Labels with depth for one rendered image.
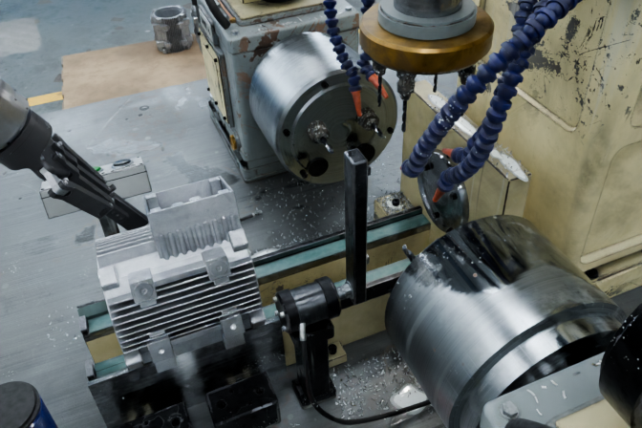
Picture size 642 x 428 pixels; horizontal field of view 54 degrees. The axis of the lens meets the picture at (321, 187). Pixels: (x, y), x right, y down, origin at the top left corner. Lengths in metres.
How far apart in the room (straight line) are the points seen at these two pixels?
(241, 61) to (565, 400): 0.90
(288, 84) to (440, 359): 0.59
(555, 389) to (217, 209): 0.48
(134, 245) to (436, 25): 0.50
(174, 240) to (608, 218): 0.67
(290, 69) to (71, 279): 0.60
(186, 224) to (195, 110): 0.90
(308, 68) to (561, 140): 0.45
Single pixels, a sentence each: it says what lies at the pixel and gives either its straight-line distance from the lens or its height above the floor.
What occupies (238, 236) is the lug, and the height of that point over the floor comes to 1.10.
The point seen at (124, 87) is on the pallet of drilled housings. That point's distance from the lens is 3.33.
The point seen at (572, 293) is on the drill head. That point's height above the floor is 1.16.
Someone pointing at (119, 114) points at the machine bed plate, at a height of 0.80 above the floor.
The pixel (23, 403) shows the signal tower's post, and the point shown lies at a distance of 0.63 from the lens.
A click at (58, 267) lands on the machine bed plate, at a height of 0.80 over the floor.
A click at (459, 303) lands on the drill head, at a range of 0.74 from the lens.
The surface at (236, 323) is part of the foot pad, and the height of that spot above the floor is 1.01.
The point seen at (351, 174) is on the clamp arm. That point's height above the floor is 1.23.
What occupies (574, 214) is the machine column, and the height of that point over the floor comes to 1.05.
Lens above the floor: 1.69
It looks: 39 degrees down
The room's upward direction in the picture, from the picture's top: 3 degrees counter-clockwise
